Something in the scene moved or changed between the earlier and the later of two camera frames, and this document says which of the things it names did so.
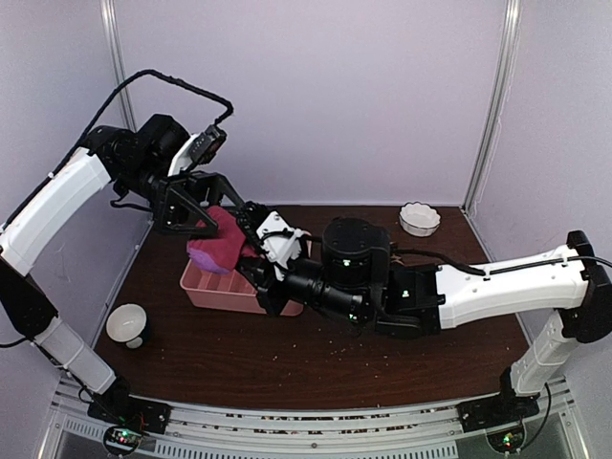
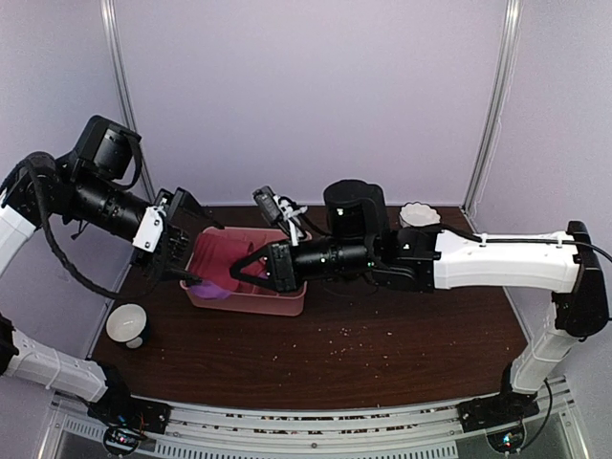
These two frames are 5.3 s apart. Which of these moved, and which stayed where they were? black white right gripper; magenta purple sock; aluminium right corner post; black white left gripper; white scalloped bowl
Moved: magenta purple sock; black white left gripper; black white right gripper
Stayed: white scalloped bowl; aluminium right corner post
